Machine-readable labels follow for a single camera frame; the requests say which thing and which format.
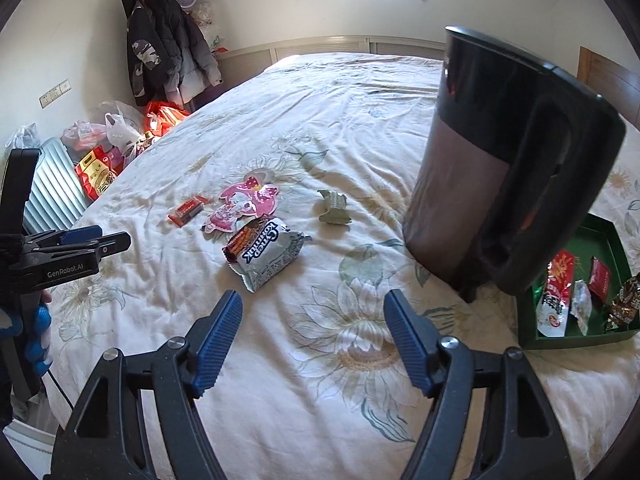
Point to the pink plastic bag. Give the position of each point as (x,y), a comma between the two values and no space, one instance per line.
(82,132)

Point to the long red snack packet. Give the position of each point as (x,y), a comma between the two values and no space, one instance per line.
(555,300)

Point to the wooden headboard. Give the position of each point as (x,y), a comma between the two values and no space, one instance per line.
(610,80)

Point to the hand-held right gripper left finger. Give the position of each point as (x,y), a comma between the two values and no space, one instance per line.
(217,345)

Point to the clear candy packet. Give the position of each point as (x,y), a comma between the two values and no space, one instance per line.
(581,305)

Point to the red plastic bag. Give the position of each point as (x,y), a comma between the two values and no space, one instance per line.
(165,115)

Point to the white plastic bag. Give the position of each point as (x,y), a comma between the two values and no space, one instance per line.
(120,132)

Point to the green box tray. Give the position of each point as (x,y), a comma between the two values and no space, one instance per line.
(570,341)

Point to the black camouflage jacket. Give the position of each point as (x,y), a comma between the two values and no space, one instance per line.
(145,50)

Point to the hanging clear plastic bags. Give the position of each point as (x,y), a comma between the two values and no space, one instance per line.
(207,22)

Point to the clear plastic bag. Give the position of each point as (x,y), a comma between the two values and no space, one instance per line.
(22,136)

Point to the black and brown electric kettle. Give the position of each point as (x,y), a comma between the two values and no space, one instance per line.
(465,170)

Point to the dark red snack packet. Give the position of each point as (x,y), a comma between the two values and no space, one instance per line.
(599,277)

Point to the pink cartoon snack packet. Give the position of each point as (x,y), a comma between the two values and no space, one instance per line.
(235,205)

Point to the light blue ribbed suitcase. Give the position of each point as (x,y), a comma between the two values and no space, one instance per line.
(55,185)

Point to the person's left hand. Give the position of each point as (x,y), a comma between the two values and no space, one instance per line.
(40,335)

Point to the wall switch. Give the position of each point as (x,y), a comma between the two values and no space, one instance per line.
(55,93)

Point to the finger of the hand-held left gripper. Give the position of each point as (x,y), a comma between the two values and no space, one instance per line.
(80,234)
(107,246)

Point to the brown crinkled snack packet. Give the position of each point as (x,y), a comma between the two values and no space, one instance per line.
(625,305)

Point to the bed with floral sheet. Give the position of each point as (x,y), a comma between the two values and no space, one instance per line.
(325,135)

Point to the grey cookie packet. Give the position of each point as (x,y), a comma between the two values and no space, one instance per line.
(265,255)

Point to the black and grey puffer jacket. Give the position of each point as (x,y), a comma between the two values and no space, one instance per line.
(180,35)

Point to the small green snack packet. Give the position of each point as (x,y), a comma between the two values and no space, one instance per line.
(332,207)

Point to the small red snack packet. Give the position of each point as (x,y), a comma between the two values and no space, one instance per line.
(187,208)

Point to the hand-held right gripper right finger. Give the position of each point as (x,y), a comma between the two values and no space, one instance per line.
(407,342)

